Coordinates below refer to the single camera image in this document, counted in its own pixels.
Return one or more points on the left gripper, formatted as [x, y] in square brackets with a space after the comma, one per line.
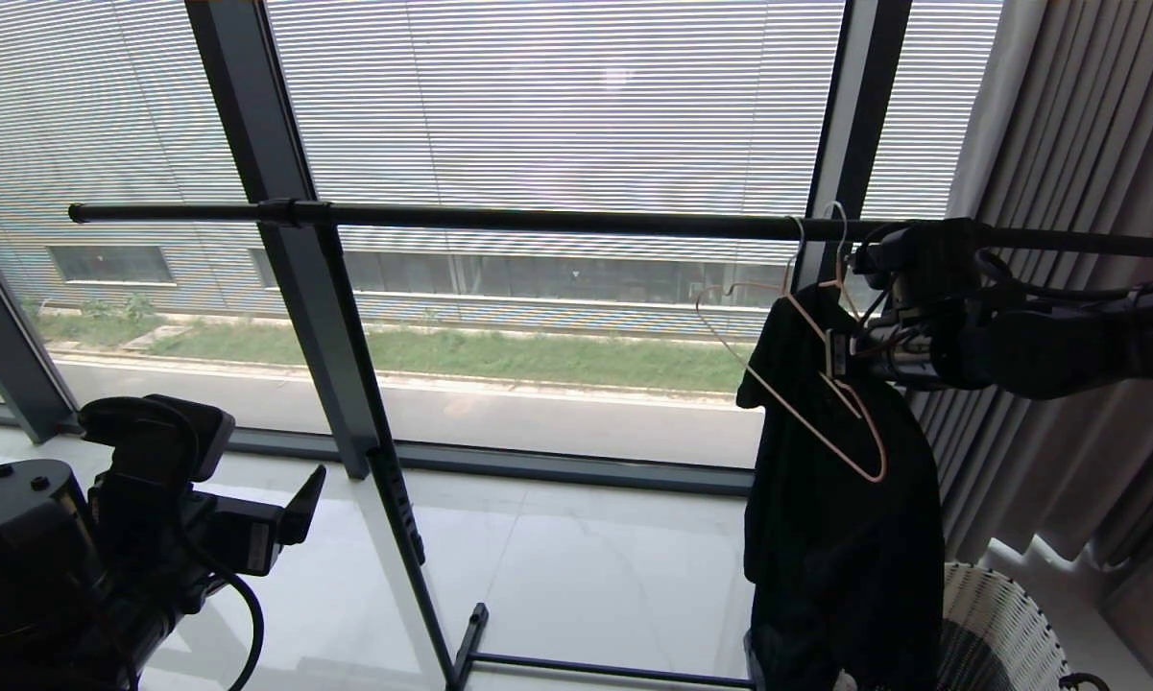
[173, 537]

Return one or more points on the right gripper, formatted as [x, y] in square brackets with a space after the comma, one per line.
[893, 355]

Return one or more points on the black garment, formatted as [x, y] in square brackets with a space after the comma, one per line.
[845, 557]

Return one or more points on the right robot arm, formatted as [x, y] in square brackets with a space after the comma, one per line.
[1066, 336]

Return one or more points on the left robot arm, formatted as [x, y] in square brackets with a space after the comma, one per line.
[19, 557]

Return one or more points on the white laundry basket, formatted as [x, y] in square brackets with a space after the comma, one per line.
[998, 624]

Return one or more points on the black clothes rack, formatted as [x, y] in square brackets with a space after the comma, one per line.
[538, 221]

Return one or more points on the window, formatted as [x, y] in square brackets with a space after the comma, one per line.
[557, 115]

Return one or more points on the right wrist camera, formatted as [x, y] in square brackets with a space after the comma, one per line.
[922, 254]

